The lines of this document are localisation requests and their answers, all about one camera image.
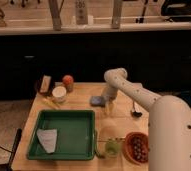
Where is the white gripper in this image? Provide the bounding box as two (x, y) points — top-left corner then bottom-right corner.
(102, 84), (118, 116)

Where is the blue sponge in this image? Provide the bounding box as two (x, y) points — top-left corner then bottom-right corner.
(90, 96), (105, 107)

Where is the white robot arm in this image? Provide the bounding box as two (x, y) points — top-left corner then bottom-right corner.
(102, 68), (191, 171)

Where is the green plastic tray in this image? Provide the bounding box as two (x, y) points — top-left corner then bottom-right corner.
(27, 110), (96, 160)

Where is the green glass cup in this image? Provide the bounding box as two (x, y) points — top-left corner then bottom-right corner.
(105, 139), (120, 158)

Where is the orange bowl with dark balls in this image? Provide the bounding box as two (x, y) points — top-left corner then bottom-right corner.
(122, 132), (149, 165)

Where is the white round cup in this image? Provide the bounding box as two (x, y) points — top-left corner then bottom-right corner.
(52, 86), (67, 103)

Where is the yellow stick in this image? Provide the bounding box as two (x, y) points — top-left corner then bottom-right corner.
(42, 98), (60, 110)

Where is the white folded cloth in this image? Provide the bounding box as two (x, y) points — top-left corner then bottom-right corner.
(36, 129), (57, 153)

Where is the black pole left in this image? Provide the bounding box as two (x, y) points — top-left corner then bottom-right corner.
(6, 128), (22, 171)

